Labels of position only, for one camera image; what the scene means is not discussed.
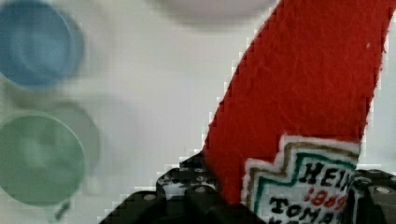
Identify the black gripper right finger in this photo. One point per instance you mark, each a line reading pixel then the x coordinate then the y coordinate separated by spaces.
pixel 372 198

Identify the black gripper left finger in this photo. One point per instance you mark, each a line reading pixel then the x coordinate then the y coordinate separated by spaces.
pixel 188 194

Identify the red felt ketchup bottle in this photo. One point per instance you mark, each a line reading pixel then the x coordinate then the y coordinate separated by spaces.
pixel 286 138

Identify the green mug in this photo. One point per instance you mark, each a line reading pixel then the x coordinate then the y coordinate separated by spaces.
pixel 47 155

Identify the lilac round plate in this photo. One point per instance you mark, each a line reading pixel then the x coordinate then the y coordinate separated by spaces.
pixel 210 12

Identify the blue bowl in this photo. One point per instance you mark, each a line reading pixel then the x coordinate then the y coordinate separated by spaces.
pixel 40 45

